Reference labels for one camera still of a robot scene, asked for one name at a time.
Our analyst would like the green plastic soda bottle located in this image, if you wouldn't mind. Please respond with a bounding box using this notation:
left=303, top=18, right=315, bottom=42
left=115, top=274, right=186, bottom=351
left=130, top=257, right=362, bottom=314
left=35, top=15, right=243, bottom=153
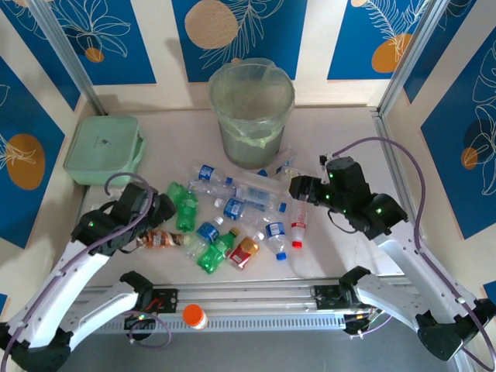
left=166, top=181, right=199, bottom=233
left=196, top=226, right=241, bottom=275

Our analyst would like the brown tea bottle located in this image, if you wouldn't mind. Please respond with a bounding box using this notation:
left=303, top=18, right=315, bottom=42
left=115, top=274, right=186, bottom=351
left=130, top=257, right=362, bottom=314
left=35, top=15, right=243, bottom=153
left=136, top=229, right=191, bottom=250

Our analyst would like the unlabelled clear blue-cap bottle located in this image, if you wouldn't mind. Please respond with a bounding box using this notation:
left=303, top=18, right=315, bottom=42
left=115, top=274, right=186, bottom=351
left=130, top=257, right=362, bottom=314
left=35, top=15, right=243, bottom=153
left=257, top=146, right=298, bottom=178

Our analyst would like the clear bottle with red cap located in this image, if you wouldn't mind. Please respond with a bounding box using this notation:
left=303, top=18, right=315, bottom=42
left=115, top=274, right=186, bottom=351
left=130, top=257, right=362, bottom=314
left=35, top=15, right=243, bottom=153
left=289, top=199, right=310, bottom=250

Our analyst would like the blue-label bottle with white cap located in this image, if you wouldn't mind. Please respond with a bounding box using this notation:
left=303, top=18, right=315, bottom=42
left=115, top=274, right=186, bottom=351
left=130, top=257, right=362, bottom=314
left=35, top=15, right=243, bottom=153
left=184, top=215, right=226, bottom=260
left=214, top=196, right=272, bottom=228

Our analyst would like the blue-label bottle with blue cap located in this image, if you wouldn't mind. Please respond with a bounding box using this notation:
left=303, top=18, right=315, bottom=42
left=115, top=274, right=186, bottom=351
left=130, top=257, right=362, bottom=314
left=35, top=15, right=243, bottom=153
left=264, top=221, right=290, bottom=262
left=188, top=162, right=235, bottom=188

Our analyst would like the large clear pale-label bottle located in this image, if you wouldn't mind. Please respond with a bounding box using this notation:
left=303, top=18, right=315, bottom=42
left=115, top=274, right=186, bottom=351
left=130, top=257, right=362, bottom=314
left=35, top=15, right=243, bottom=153
left=236, top=184, right=288, bottom=214

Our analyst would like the red and yellow label bottle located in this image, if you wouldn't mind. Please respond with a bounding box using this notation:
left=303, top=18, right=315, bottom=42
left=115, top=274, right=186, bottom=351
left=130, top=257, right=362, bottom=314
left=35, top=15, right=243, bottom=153
left=226, top=231, right=266, bottom=270

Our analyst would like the grey mesh waste bin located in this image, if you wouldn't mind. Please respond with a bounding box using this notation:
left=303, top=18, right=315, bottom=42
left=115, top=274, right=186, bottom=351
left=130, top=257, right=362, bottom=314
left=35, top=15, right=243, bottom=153
left=209, top=57, right=296, bottom=171

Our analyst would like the green plastic bin liner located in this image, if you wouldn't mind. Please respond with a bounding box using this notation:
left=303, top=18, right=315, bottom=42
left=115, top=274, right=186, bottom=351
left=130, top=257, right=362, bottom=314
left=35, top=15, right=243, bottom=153
left=209, top=57, right=296, bottom=148

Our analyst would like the pale green lunch box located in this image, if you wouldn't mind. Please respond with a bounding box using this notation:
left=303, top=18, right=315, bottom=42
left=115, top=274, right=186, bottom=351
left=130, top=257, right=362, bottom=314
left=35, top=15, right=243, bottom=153
left=63, top=115, right=147, bottom=187

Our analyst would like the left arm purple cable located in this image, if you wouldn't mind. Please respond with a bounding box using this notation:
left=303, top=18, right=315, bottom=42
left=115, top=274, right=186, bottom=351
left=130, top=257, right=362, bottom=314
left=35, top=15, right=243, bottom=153
left=5, top=172, right=156, bottom=350

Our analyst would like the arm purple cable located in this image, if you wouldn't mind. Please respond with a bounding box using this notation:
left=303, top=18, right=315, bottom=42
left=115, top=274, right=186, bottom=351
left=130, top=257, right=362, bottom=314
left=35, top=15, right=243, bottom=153
left=331, top=137, right=496, bottom=371
left=5, top=172, right=156, bottom=350

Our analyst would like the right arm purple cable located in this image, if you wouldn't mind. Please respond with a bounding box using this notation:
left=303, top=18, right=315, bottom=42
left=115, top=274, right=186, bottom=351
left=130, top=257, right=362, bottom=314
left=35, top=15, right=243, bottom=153
left=331, top=137, right=496, bottom=371

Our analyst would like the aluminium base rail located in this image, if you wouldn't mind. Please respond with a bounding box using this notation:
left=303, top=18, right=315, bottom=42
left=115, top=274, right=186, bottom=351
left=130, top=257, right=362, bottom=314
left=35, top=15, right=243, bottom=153
left=34, top=275, right=422, bottom=334

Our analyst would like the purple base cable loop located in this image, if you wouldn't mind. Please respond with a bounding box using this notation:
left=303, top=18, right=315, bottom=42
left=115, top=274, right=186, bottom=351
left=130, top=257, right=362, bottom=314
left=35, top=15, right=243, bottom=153
left=344, top=309, right=400, bottom=341
left=127, top=309, right=172, bottom=352

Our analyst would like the grey slotted cable duct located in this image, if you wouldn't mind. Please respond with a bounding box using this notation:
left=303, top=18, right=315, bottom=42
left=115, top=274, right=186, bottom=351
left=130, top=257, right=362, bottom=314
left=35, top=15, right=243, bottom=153
left=48, top=314, right=348, bottom=335

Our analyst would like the aluminium frame post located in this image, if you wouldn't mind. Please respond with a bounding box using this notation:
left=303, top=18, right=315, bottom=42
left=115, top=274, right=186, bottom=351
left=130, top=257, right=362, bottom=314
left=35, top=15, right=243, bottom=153
left=376, top=0, right=453, bottom=117
left=27, top=0, right=110, bottom=116

